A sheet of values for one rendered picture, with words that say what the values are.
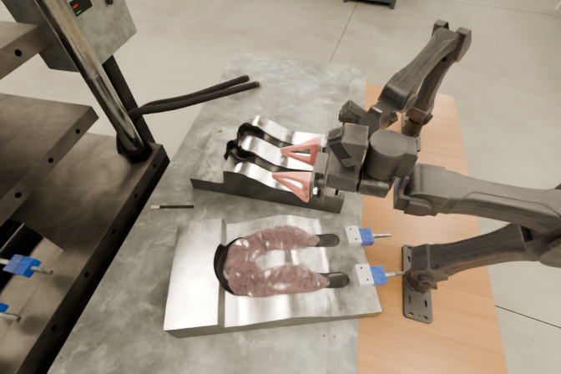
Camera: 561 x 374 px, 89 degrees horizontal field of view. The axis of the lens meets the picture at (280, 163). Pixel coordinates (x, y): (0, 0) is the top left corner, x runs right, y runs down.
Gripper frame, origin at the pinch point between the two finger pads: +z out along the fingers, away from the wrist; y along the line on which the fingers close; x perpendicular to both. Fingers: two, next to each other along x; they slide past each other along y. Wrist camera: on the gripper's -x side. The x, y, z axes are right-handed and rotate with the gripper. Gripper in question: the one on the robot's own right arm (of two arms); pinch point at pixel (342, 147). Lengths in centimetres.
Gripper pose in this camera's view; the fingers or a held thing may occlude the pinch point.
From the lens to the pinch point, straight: 95.9
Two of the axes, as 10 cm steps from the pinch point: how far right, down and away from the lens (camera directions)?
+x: 8.2, 4.8, 3.1
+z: -5.3, 4.5, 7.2
